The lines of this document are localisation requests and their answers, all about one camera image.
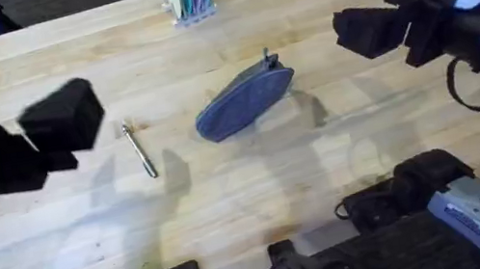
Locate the blue-grey zip bag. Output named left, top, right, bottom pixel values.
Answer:
left=184, top=44, right=306, bottom=148

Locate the black rail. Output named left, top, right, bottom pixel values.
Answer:
left=191, top=203, right=480, bottom=269

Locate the pale peg plate rack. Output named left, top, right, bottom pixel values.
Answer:
left=160, top=0, right=222, bottom=33

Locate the silver pen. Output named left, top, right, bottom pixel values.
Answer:
left=120, top=119, right=161, bottom=184

